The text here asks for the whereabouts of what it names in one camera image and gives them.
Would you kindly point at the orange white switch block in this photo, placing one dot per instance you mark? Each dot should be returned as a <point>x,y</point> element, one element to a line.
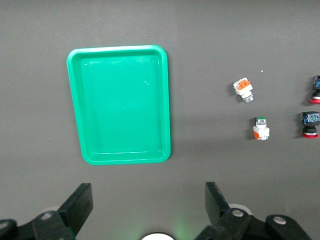
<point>242,88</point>

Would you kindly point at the green plastic tray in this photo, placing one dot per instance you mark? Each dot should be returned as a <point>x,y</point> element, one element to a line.
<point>120,105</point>

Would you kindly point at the grey table mat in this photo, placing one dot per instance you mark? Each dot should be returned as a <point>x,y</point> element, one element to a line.
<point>37,100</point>

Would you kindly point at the red mushroom push button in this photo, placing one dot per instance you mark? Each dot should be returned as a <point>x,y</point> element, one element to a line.
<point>311,120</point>
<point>317,87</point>

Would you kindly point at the green push button white body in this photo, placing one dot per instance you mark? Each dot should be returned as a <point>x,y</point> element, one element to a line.
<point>261,130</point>

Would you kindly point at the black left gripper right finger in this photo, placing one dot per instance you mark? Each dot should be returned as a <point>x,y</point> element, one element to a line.
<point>215,205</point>

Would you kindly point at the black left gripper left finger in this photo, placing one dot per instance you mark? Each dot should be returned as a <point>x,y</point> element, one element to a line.
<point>75,207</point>

